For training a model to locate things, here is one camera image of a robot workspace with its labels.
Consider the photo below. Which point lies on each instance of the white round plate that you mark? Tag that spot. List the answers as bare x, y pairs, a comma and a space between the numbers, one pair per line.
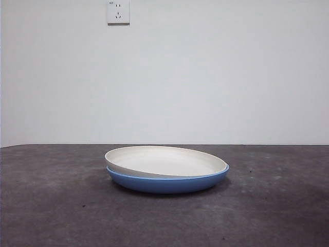
167, 160

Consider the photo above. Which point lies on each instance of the white wall socket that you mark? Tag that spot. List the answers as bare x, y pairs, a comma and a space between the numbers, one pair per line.
118, 15

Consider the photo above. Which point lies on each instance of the blue round plate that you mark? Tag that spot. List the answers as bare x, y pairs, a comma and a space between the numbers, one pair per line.
167, 184

